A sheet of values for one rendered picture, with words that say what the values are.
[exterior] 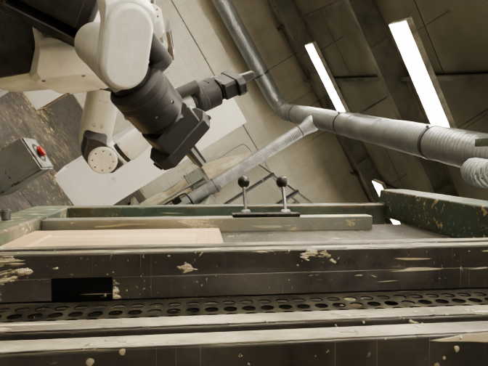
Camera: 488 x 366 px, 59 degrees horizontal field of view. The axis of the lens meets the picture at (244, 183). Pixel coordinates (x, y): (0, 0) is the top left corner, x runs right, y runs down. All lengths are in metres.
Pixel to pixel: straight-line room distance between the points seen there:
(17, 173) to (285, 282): 1.05
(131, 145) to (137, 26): 0.70
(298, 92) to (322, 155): 1.53
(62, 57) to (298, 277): 0.60
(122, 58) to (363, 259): 0.46
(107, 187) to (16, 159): 3.39
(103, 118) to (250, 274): 0.72
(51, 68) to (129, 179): 3.95
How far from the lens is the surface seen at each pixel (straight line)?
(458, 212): 1.26
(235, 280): 0.67
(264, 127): 9.49
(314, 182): 10.07
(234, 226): 1.27
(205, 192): 6.68
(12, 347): 0.37
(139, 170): 4.82
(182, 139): 0.73
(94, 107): 1.24
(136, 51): 0.61
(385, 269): 0.73
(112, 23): 0.59
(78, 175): 4.88
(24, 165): 1.52
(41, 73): 0.95
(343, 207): 1.58
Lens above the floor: 1.35
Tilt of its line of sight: 4 degrees up
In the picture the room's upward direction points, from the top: 58 degrees clockwise
